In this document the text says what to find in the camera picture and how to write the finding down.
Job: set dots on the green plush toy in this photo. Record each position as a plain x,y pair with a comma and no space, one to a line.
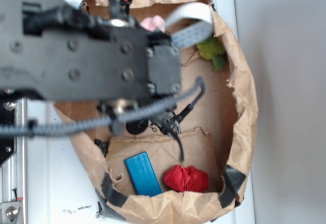
211,49

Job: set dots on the brown paper bag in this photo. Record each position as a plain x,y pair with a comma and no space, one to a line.
218,136

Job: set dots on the red crumpled paper ball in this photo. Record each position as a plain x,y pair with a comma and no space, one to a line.
181,179

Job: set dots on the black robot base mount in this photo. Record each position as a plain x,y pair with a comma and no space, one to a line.
8,121

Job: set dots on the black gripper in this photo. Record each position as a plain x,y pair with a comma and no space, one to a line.
133,73

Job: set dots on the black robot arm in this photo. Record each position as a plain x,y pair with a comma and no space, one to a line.
54,52

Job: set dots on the aluminium extrusion rail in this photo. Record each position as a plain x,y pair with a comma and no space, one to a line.
13,164

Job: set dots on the pink plush bunny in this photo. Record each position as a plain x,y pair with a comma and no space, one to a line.
154,23

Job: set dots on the blue rectangular block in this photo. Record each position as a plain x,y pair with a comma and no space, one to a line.
143,175

